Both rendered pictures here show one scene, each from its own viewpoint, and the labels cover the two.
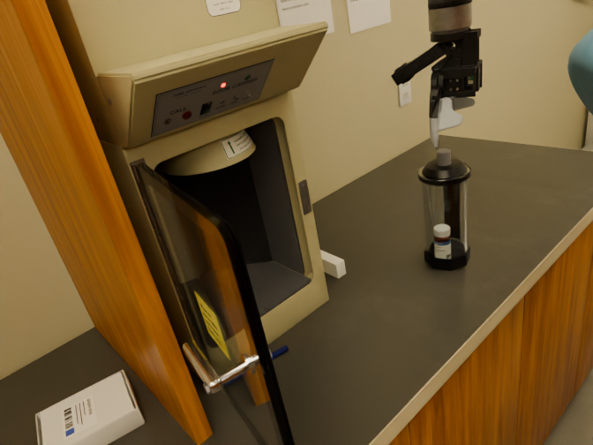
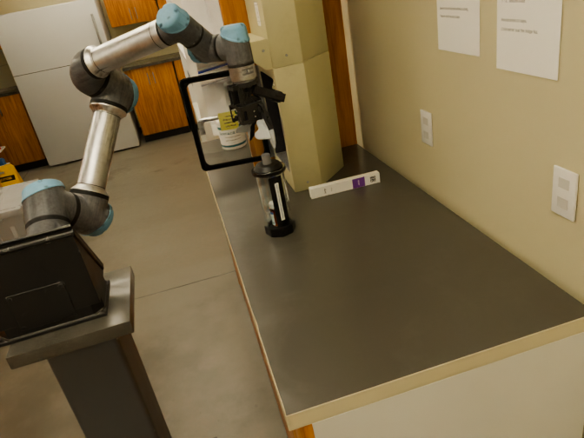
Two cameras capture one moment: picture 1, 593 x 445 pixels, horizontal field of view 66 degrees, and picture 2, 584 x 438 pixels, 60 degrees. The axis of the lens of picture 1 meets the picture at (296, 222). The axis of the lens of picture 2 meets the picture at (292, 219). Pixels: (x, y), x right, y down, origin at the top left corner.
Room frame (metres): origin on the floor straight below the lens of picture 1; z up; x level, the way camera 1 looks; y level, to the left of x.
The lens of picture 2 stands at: (1.61, -1.64, 1.70)
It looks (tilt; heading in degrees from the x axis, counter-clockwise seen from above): 26 degrees down; 117
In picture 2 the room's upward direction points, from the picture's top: 11 degrees counter-clockwise
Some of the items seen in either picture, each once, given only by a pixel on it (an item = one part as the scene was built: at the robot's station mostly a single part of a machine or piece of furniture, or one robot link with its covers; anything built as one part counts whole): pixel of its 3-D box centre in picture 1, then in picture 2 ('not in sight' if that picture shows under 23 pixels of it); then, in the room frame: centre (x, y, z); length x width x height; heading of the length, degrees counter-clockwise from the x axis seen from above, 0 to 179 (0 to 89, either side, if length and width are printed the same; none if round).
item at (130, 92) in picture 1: (228, 81); (246, 52); (0.69, 0.06, 1.46); 0.32 x 0.12 x 0.10; 127
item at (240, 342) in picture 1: (215, 324); (227, 120); (0.49, 0.13, 1.19); 0.30 x 0.01 x 0.40; 28
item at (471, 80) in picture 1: (454, 64); (246, 102); (0.88, -0.35, 1.38); 0.09 x 0.08 x 0.12; 56
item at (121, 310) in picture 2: not in sight; (77, 312); (0.44, -0.82, 0.92); 0.32 x 0.32 x 0.04; 38
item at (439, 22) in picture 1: (450, 18); (243, 73); (0.88, -0.35, 1.46); 0.08 x 0.08 x 0.05
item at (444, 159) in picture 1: (444, 164); (267, 163); (0.89, -0.33, 1.18); 0.09 x 0.09 x 0.07
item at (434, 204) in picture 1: (445, 214); (274, 197); (0.89, -0.33, 1.06); 0.11 x 0.11 x 0.21
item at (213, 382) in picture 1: (214, 358); not in sight; (0.41, 0.12, 1.20); 0.10 x 0.05 x 0.03; 28
